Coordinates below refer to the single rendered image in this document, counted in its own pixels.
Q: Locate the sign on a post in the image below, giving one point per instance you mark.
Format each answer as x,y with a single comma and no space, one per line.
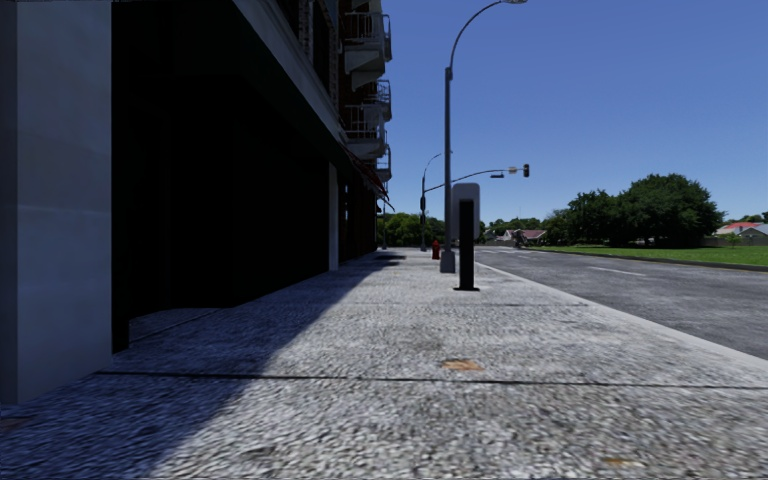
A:
466,240

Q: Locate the brown roofed house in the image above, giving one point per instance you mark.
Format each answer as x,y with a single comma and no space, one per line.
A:
528,235

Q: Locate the red brick building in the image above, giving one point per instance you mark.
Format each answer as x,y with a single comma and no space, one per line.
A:
216,180

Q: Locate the traffic light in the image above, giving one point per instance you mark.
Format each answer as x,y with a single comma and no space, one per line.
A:
423,204

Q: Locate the red fire hydrant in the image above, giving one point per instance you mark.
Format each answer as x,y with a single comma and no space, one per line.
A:
435,250

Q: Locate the grey street lamp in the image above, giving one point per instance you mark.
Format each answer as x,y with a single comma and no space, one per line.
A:
447,180

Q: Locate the grey pole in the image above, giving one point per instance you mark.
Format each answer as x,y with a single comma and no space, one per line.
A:
384,225

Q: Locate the trees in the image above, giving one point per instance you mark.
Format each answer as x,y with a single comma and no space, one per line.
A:
648,213
408,231

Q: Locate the red roofed house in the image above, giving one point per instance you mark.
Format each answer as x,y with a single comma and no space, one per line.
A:
743,228

